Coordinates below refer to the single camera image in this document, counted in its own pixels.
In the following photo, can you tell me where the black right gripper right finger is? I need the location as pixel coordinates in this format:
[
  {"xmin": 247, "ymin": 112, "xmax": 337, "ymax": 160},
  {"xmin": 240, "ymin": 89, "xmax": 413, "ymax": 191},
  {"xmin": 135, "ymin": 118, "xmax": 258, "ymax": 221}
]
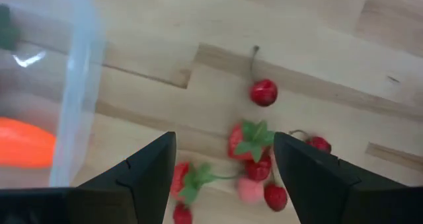
[{"xmin": 273, "ymin": 131, "xmax": 407, "ymax": 224}]

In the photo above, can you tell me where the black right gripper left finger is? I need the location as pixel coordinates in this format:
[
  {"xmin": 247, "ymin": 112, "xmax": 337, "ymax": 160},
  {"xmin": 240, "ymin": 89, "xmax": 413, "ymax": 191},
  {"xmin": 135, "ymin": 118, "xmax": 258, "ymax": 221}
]
[{"xmin": 67, "ymin": 131, "xmax": 177, "ymax": 224}]

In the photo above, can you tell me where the red toy strawberry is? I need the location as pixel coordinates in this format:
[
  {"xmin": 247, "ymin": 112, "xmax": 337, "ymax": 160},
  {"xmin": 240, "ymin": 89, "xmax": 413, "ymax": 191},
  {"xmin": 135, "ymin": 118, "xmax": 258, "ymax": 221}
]
[
  {"xmin": 227, "ymin": 120, "xmax": 276, "ymax": 163},
  {"xmin": 170, "ymin": 161, "xmax": 239, "ymax": 205}
]

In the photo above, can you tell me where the red toy cherry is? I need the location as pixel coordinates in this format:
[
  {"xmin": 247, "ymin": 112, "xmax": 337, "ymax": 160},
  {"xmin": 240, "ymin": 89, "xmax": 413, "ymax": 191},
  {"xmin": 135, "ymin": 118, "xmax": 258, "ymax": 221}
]
[
  {"xmin": 263, "ymin": 170, "xmax": 289, "ymax": 213},
  {"xmin": 248, "ymin": 45, "xmax": 279, "ymax": 108},
  {"xmin": 172, "ymin": 201, "xmax": 194, "ymax": 224},
  {"xmin": 289, "ymin": 129, "xmax": 332, "ymax": 154}
]

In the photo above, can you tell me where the red toy raspberry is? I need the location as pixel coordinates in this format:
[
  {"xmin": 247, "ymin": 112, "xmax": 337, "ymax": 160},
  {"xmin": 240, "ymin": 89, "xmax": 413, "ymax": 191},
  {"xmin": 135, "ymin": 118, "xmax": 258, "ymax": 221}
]
[{"xmin": 244, "ymin": 154, "xmax": 274, "ymax": 182}]

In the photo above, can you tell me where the pink toy raspberry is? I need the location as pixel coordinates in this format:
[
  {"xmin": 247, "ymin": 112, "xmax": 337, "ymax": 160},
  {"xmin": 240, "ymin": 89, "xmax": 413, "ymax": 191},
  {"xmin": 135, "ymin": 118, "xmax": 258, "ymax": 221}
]
[{"xmin": 236, "ymin": 176, "xmax": 265, "ymax": 204}]

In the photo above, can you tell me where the orange toy carrot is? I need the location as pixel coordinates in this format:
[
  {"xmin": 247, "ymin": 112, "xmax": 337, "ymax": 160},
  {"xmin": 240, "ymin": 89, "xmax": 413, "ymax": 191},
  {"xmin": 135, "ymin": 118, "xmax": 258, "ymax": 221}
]
[{"xmin": 0, "ymin": 116, "xmax": 57, "ymax": 169}]

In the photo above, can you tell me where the clear plastic tupperware container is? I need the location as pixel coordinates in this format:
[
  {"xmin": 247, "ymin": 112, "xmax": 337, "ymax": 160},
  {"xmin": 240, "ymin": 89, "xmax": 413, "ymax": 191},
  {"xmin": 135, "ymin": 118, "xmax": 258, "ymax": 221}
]
[{"xmin": 0, "ymin": 0, "xmax": 106, "ymax": 188}]

